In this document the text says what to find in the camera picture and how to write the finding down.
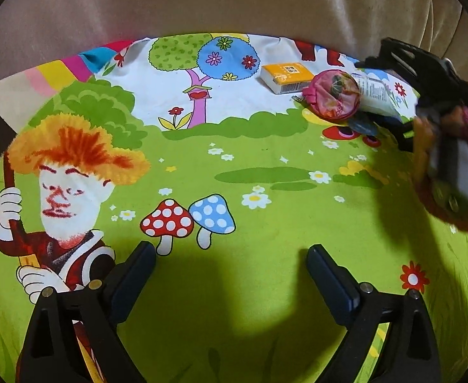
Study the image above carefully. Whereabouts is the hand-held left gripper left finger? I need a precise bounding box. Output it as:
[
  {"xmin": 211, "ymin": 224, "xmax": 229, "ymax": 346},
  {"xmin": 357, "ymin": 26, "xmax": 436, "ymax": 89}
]
[{"xmin": 15, "ymin": 240, "xmax": 157, "ymax": 383}]

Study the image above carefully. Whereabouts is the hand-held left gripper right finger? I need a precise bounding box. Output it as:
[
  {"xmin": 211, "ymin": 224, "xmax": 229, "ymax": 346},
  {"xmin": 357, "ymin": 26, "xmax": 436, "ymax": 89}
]
[{"xmin": 306, "ymin": 244, "xmax": 442, "ymax": 383}]

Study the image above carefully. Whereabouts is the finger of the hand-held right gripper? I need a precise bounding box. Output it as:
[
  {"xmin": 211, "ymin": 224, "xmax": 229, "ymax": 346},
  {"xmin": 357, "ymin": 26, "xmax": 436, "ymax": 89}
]
[
  {"xmin": 393, "ymin": 121, "xmax": 419, "ymax": 153},
  {"xmin": 355, "ymin": 37, "xmax": 458, "ymax": 89}
]

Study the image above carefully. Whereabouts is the person's right hand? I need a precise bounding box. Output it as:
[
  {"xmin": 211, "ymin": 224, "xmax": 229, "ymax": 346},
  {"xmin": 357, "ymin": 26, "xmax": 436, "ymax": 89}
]
[{"xmin": 413, "ymin": 106, "xmax": 466, "ymax": 182}]

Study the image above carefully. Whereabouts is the dark blue cloth piece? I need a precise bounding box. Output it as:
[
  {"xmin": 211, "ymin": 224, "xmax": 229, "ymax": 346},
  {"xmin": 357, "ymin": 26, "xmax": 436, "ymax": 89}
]
[{"xmin": 348, "ymin": 112, "xmax": 381, "ymax": 136}]

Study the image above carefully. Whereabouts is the pink round zip pouch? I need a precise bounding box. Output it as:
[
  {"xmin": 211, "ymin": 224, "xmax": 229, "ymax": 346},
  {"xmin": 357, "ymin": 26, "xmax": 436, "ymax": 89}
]
[{"xmin": 292, "ymin": 69, "xmax": 361, "ymax": 123}]

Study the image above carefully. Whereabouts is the printed cartoon blanket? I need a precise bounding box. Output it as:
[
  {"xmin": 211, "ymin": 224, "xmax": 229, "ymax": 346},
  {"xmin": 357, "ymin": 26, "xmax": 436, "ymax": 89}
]
[{"xmin": 0, "ymin": 32, "xmax": 468, "ymax": 383}]

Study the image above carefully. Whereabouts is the orange tissue pack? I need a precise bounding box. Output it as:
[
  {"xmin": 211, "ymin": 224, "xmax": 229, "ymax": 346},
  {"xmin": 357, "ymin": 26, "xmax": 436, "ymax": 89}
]
[{"xmin": 260, "ymin": 63, "xmax": 317, "ymax": 95}]

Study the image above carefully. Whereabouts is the beige curtain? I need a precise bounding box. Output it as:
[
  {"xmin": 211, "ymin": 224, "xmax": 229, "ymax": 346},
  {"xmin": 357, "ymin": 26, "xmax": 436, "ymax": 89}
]
[{"xmin": 0, "ymin": 0, "xmax": 468, "ymax": 102}]

